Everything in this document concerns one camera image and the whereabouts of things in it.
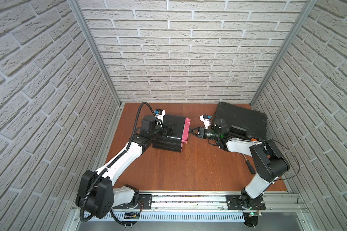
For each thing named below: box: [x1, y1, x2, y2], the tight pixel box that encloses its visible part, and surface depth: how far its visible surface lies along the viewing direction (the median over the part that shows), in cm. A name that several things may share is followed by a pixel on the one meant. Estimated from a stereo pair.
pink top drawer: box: [181, 117, 191, 150], surface depth 85 cm
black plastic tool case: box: [212, 101, 267, 141], surface depth 101 cm
